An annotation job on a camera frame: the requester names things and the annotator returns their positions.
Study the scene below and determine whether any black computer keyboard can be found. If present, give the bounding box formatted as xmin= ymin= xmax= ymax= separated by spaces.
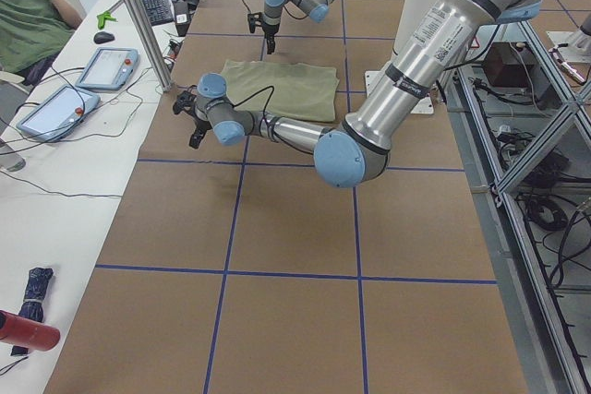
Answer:
xmin=141 ymin=0 xmax=175 ymax=26

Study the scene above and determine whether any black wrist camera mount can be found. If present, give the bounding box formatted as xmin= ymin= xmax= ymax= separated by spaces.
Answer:
xmin=173 ymin=90 xmax=196 ymax=115
xmin=247 ymin=12 xmax=263 ymax=34

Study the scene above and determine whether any red cylinder bottle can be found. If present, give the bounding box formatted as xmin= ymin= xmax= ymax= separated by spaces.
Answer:
xmin=1 ymin=311 xmax=61 ymax=352

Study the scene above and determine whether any grey aluminium frame post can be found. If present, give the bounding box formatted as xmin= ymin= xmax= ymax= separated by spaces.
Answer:
xmin=123 ymin=0 xmax=173 ymax=92

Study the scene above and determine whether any olive green long-sleeve shirt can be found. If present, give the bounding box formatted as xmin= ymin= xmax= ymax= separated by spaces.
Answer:
xmin=221 ymin=60 xmax=339 ymax=122

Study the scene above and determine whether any black power adapter box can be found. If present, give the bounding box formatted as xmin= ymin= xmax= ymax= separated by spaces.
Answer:
xmin=482 ymin=42 xmax=550 ymax=96

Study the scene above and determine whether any folded dark blue umbrella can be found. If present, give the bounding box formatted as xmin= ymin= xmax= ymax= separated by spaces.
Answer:
xmin=10 ymin=267 xmax=54 ymax=357

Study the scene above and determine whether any black computer mouse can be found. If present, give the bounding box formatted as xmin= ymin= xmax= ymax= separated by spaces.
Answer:
xmin=93 ymin=31 xmax=115 ymax=44

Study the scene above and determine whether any blue teach pendant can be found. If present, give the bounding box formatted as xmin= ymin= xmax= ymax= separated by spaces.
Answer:
xmin=17 ymin=85 xmax=100 ymax=142
xmin=76 ymin=47 xmax=139 ymax=91

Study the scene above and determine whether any person in green shirt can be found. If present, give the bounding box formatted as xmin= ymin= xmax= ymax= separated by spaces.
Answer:
xmin=1 ymin=0 xmax=82 ymax=86

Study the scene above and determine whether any near blue teach pendant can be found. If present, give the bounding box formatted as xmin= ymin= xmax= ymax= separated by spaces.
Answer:
xmin=17 ymin=85 xmax=100 ymax=142

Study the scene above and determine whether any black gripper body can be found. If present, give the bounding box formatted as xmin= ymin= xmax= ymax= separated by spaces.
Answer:
xmin=262 ymin=22 xmax=280 ymax=42
xmin=191 ymin=105 xmax=211 ymax=134

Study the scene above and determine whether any far blue teach pendant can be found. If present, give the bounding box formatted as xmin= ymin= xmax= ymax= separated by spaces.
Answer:
xmin=76 ymin=47 xmax=139 ymax=91

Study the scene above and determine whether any green plastic clip tool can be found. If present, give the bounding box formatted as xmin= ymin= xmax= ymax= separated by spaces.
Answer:
xmin=97 ymin=10 xmax=117 ymax=30

